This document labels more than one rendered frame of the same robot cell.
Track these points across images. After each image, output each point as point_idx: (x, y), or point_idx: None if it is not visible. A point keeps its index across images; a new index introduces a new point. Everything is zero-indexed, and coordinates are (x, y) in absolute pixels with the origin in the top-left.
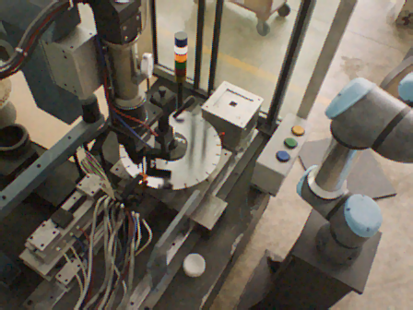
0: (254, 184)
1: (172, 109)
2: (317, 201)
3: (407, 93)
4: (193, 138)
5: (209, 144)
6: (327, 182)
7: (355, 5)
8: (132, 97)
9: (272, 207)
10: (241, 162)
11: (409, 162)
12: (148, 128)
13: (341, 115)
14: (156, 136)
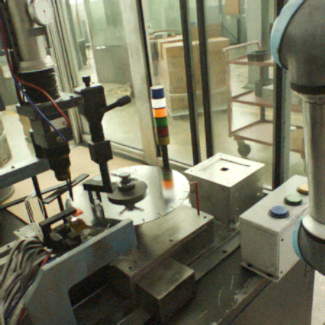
0: (247, 261)
1: (101, 105)
2: (321, 252)
3: None
4: (157, 186)
5: (175, 191)
6: (323, 202)
7: None
8: (33, 59)
9: None
10: (233, 240)
11: None
12: (49, 99)
13: (285, 35)
14: (67, 121)
